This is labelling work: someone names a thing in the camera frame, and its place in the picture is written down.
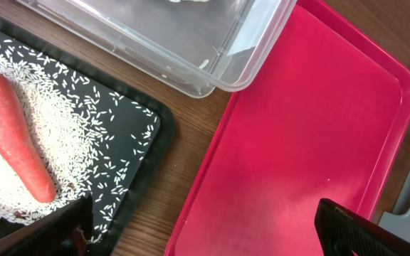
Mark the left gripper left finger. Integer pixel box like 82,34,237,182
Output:
0,196,93,256

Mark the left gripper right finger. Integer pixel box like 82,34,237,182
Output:
315,198,410,256

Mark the white rice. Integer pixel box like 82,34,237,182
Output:
0,31,160,243

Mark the orange carrot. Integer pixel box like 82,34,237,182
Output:
0,74,56,203

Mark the white tissue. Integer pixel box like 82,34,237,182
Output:
168,0,209,3

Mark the black waste tray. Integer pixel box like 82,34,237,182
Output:
0,18,175,255

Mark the red serving tray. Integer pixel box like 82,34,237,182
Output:
165,0,410,256

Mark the clear plastic bin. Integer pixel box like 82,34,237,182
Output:
21,0,297,98

